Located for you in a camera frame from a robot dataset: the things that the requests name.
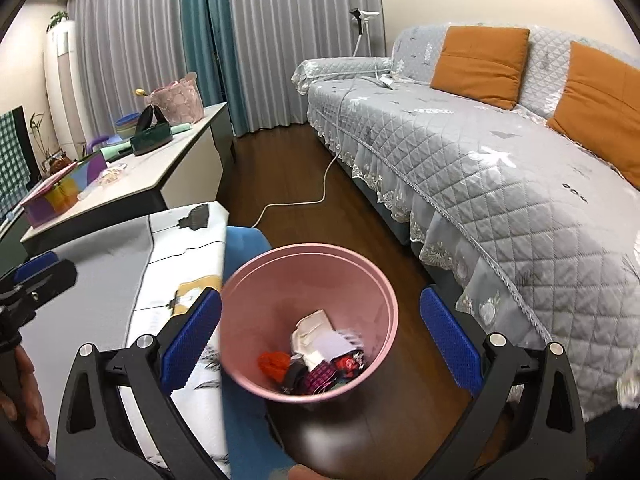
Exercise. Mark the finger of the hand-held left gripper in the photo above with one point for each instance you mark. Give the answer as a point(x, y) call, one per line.
point(35, 266)
point(50, 280)

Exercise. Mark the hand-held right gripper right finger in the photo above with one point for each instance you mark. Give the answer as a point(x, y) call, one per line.
point(450, 340)

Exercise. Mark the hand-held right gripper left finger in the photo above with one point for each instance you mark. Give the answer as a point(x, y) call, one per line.
point(192, 340)

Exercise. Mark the pink plastic bin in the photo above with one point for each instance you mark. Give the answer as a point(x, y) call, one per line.
point(280, 300)

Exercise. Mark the red black wrapper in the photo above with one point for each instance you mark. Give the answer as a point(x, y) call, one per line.
point(347, 364)

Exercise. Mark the pale green snack packet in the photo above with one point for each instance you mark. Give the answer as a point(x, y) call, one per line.
point(310, 335)

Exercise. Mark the pink striped wrapper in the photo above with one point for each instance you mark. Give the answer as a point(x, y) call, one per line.
point(320, 379)

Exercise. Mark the person's left hand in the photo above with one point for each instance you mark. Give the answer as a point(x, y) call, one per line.
point(30, 405)

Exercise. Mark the grey green television cabinet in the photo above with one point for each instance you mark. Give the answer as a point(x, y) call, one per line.
point(10, 245)

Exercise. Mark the colourful box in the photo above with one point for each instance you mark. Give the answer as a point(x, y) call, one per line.
point(55, 200)

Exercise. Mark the brown toy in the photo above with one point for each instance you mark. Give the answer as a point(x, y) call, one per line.
point(57, 162)

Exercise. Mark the green checkered cloth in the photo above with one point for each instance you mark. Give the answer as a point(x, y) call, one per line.
point(10, 160)

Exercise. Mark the black television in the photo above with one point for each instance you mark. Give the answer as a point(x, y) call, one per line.
point(30, 150)

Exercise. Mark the clear plastic packet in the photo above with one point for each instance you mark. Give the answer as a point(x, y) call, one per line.
point(110, 175)

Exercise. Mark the thin green plant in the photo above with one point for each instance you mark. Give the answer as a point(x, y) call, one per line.
point(37, 127)

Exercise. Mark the white coffee table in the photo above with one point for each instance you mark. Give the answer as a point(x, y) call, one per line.
point(165, 160)

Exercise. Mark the stack of coloured bowls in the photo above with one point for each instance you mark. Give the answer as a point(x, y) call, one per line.
point(127, 125)

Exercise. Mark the white standing air conditioner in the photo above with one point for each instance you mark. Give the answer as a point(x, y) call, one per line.
point(60, 90)

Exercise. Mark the grey quilted sofa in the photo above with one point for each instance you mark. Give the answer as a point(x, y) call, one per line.
point(475, 160)

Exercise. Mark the mint green item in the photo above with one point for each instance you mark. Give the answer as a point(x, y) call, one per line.
point(181, 128)

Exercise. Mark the pink basket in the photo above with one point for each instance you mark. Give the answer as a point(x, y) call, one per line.
point(177, 102)

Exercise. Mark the grey curtain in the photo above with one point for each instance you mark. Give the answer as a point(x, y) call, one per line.
point(125, 50)
point(290, 35)

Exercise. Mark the leafy potted plant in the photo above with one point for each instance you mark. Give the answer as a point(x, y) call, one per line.
point(59, 19)

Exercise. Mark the white power strip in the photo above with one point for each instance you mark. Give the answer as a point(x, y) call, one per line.
point(386, 82)

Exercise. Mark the orange cushion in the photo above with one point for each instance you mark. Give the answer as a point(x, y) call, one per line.
point(480, 65)
point(600, 110)

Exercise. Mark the teal curtain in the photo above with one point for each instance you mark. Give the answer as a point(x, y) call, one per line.
point(200, 35)

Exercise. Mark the white floor lamp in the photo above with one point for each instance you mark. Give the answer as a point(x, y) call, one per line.
point(357, 15)

